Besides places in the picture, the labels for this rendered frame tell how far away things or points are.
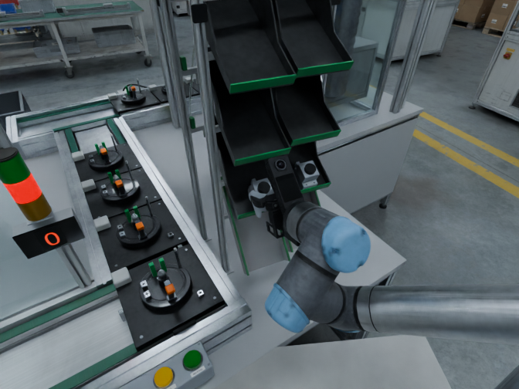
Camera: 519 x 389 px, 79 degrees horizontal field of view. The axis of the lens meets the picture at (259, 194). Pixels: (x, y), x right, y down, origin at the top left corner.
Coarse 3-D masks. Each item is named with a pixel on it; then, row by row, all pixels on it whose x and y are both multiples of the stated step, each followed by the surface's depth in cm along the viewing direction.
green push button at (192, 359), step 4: (188, 352) 74; (192, 352) 74; (196, 352) 74; (188, 356) 74; (192, 356) 74; (196, 356) 74; (200, 356) 74; (184, 360) 73; (188, 360) 73; (192, 360) 73; (196, 360) 73; (200, 360) 73; (188, 364) 72; (192, 364) 72; (196, 364) 72; (188, 368) 72; (192, 368) 72
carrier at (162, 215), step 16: (144, 208) 113; (160, 208) 113; (96, 224) 104; (112, 224) 107; (128, 224) 104; (144, 224) 104; (160, 224) 104; (176, 224) 107; (112, 240) 101; (128, 240) 99; (144, 240) 99; (160, 240) 101; (176, 240) 101; (112, 256) 96; (128, 256) 96; (144, 256) 96
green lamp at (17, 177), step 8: (8, 160) 58; (16, 160) 59; (0, 168) 58; (8, 168) 59; (16, 168) 60; (24, 168) 61; (0, 176) 60; (8, 176) 60; (16, 176) 60; (24, 176) 62
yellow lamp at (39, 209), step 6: (42, 198) 67; (18, 204) 64; (24, 204) 64; (30, 204) 64; (36, 204) 65; (42, 204) 67; (48, 204) 69; (24, 210) 65; (30, 210) 65; (36, 210) 66; (42, 210) 67; (48, 210) 68; (30, 216) 66; (36, 216) 67; (42, 216) 67
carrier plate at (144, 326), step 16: (160, 256) 96; (192, 256) 96; (144, 272) 92; (192, 272) 92; (128, 288) 88; (192, 288) 88; (208, 288) 88; (128, 304) 84; (192, 304) 84; (208, 304) 84; (128, 320) 81; (144, 320) 81; (160, 320) 81; (176, 320) 81; (144, 336) 78; (160, 336) 78
